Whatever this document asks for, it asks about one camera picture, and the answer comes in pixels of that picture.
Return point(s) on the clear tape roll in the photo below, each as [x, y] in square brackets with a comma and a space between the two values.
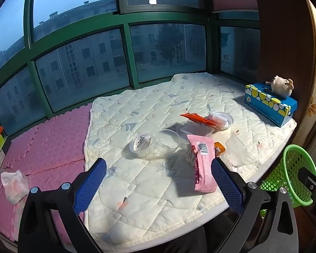
[141, 146]

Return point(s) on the clear plastic bag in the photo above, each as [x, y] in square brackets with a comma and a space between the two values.
[237, 149]

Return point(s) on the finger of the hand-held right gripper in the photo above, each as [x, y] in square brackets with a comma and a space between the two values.
[306, 176]

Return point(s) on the dark wooden panel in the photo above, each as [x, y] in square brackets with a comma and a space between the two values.
[281, 37]

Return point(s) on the pink foam mat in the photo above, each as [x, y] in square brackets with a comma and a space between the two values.
[47, 147]

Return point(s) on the white cardboard box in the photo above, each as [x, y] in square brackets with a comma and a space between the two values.
[239, 52]

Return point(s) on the white plastic bag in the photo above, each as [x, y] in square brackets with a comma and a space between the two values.
[14, 187]

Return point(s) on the orange snack wrapper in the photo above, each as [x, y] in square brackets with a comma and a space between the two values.
[197, 118]

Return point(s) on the beige plush toy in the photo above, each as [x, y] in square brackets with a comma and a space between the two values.
[280, 85]

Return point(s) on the white quilted blanket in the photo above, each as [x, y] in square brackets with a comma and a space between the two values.
[147, 105]

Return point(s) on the white window sticker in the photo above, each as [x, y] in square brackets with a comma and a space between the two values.
[153, 0]

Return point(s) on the green plastic mesh basket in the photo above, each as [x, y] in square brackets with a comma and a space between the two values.
[292, 160]

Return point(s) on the white plastic bowl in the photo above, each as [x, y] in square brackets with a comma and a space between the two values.
[225, 120]

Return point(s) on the clear plastic cup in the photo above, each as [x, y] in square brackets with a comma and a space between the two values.
[167, 142]

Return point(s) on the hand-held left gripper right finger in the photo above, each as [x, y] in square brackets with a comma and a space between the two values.
[226, 184]

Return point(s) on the blue dotted tissue box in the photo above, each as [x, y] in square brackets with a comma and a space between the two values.
[266, 102]

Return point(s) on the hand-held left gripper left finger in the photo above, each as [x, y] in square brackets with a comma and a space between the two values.
[90, 184]

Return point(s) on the outdoor air conditioner unit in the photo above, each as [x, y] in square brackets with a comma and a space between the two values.
[194, 43]

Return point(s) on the dark cloth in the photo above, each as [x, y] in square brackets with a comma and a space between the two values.
[179, 238]

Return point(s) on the pink snack packet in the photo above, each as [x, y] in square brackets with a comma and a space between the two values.
[203, 168]

